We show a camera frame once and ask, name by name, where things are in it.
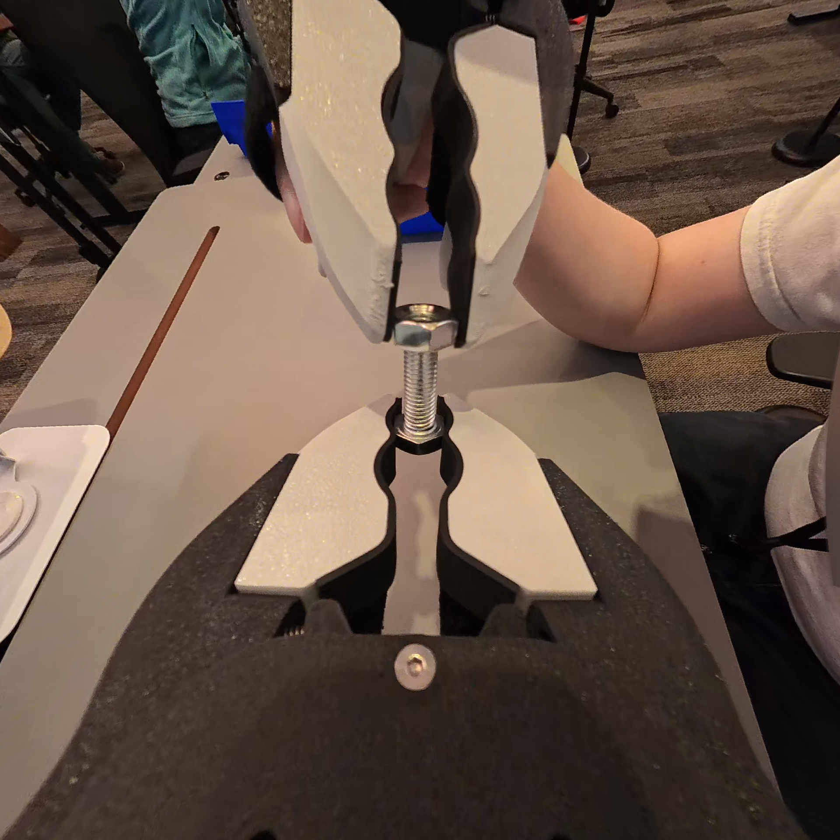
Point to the steel hex nut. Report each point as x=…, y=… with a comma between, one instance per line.
x=426, y=334

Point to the person's right hand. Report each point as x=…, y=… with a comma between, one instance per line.
x=412, y=203

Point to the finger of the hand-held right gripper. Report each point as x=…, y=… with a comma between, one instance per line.
x=505, y=144
x=334, y=144

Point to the steel hex bolt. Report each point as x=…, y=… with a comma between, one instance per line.
x=420, y=387

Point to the black chair armrest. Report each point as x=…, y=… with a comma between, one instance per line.
x=800, y=358

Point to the blue plastic bin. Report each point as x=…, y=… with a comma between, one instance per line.
x=229, y=121
x=423, y=228

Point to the black office chair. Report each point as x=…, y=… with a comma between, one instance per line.
x=98, y=79

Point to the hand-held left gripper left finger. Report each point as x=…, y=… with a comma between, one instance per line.
x=321, y=512

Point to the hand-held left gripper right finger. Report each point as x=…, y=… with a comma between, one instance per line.
x=518, y=518

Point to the person's right forearm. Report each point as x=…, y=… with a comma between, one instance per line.
x=590, y=262

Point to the black round stand base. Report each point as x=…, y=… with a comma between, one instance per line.
x=797, y=148

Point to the white stand base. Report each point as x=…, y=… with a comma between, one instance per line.
x=65, y=472

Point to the person's dark trousers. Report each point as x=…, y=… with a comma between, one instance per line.
x=722, y=492

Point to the black pole stand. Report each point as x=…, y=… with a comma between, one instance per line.
x=581, y=159

